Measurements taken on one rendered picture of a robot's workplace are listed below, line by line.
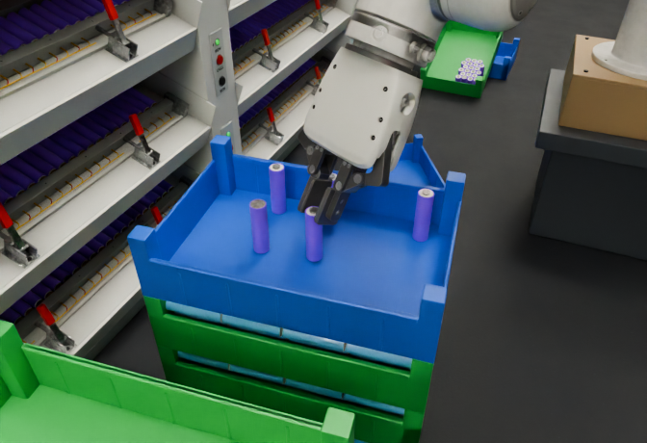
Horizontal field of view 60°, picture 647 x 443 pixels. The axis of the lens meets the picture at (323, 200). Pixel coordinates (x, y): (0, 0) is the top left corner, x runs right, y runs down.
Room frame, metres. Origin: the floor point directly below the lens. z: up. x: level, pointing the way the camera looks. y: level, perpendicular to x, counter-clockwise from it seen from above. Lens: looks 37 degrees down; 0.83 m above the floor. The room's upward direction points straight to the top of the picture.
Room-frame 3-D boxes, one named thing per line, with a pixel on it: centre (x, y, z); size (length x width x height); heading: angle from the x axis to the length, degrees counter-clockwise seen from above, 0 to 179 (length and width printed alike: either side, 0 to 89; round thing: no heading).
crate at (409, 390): (0.46, 0.02, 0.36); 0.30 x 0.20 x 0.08; 74
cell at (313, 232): (0.46, 0.01, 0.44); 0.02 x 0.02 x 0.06
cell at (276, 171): (0.54, 0.05, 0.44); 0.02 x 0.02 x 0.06
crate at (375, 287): (0.46, 0.02, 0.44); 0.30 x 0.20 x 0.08; 74
